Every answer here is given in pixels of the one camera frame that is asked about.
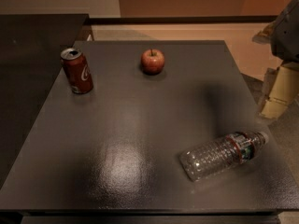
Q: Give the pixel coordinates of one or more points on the clear plastic water bottle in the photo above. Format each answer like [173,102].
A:
[221,154]

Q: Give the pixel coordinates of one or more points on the red apple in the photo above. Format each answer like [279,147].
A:
[152,61]

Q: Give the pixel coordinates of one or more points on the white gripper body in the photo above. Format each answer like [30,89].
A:
[287,36]

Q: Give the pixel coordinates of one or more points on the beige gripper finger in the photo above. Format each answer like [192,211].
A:
[280,87]

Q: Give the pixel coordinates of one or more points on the red soda can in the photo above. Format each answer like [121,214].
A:
[77,70]

